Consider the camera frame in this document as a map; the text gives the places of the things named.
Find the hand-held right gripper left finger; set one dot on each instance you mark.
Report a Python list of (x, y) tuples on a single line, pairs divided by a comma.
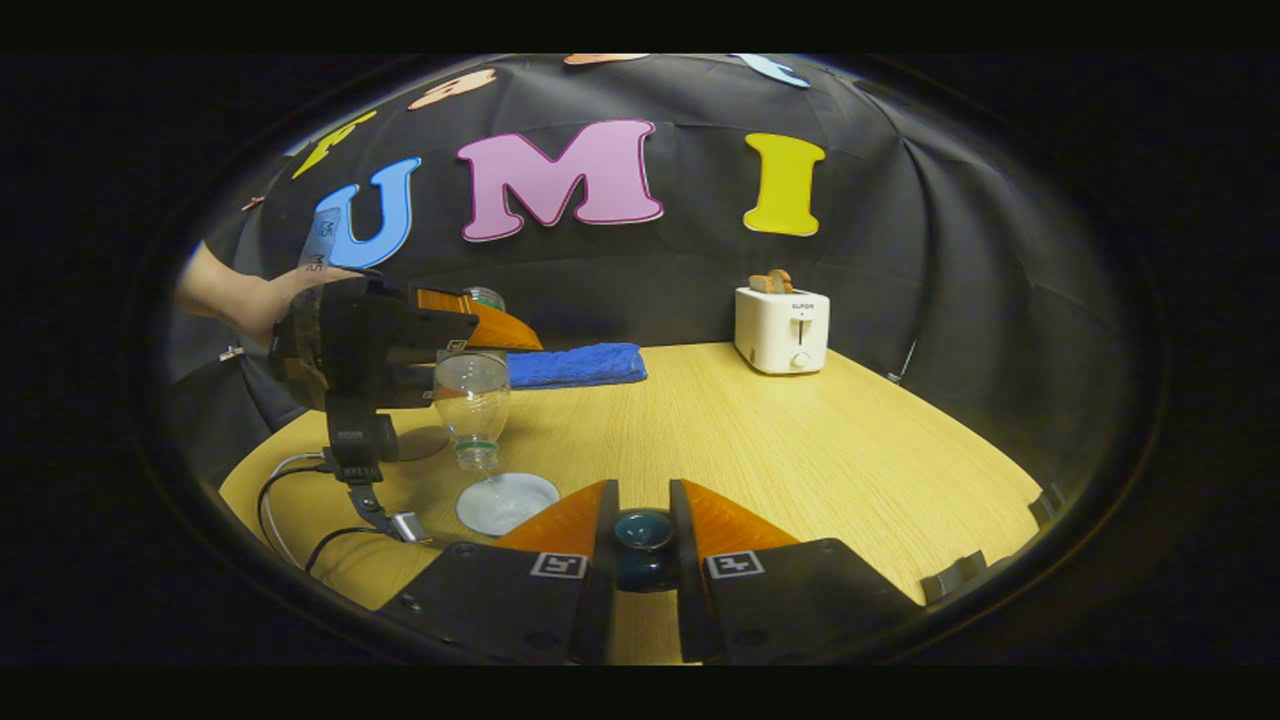
[(597, 610)]

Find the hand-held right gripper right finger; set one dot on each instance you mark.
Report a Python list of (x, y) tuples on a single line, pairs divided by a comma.
[(690, 610)]

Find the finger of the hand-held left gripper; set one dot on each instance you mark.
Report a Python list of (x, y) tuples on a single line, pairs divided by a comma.
[(500, 328)]

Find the clear plastic water bottle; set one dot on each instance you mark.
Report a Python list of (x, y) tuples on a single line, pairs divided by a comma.
[(472, 400)]

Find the folded blue towel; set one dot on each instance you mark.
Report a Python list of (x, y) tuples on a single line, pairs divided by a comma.
[(580, 365)]

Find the grey printed tag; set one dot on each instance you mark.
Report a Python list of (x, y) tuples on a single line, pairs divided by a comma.
[(322, 240)]

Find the white cloth clip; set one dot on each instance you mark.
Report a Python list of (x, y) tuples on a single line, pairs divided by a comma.
[(232, 353)]

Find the black backdrop cloth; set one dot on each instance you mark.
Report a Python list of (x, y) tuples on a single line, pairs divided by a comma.
[(680, 290)]

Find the toasted bread slice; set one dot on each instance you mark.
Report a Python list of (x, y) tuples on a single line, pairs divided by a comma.
[(783, 280), (760, 285)]

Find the dark table clamp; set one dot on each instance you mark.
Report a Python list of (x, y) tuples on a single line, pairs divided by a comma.
[(1047, 505), (955, 577)]

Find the white toaster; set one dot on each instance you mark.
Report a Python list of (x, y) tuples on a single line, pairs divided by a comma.
[(770, 335)]

